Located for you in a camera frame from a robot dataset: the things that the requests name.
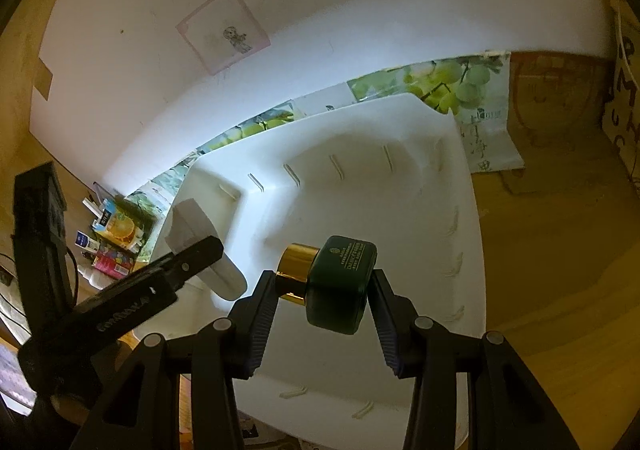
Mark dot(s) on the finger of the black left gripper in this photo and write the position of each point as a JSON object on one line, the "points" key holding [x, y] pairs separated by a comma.
{"points": [[192, 257]]}

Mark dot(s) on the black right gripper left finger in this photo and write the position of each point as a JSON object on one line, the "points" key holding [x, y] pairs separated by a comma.
{"points": [[252, 318]]}

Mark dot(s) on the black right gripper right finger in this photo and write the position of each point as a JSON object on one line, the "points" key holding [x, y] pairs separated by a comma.
{"points": [[394, 318]]}

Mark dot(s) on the white handheld device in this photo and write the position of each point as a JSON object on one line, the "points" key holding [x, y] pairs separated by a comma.
{"points": [[192, 231]]}

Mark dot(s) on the green jar gold lid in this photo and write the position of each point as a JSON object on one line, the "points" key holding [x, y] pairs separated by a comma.
{"points": [[330, 281]]}

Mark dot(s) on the yellow juice carton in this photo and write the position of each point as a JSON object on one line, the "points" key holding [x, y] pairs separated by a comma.
{"points": [[115, 226]]}

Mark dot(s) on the lettered canvas bag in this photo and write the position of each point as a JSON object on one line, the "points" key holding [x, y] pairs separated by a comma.
{"points": [[620, 120]]}

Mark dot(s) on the pink square wall sticker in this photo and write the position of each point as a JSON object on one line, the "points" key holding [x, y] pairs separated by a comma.
{"points": [[222, 32]]}

